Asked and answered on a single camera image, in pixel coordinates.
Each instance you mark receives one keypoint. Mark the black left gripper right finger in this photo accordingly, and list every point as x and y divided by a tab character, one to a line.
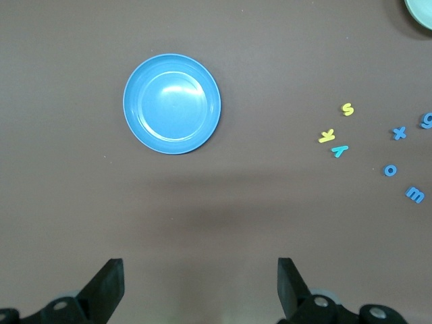
293	297

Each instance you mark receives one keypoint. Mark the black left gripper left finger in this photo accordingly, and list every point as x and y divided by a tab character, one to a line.
98	297

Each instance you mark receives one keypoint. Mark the teal foam letter y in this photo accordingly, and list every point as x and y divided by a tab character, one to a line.
338	150

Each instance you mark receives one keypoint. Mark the yellow foam letter k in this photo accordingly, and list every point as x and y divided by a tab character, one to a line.
326	136

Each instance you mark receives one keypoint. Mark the yellow foam letter s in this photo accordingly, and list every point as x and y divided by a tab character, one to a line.
347	109

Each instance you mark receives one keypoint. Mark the brown table cover sheet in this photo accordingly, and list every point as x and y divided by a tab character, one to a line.
67	168

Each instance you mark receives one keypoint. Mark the blue foam letter o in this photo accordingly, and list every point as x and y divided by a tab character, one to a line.
386	169

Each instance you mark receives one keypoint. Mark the blue foam letter m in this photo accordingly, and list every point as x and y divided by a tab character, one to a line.
414	194

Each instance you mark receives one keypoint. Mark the blue foam letter x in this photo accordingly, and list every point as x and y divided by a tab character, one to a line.
399	133

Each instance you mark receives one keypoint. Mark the blue plate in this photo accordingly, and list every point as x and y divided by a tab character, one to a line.
172	103

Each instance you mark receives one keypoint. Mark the blue foam letter g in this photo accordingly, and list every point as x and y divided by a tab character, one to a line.
426	123

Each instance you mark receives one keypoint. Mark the green plate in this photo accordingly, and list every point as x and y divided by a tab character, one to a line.
422	11

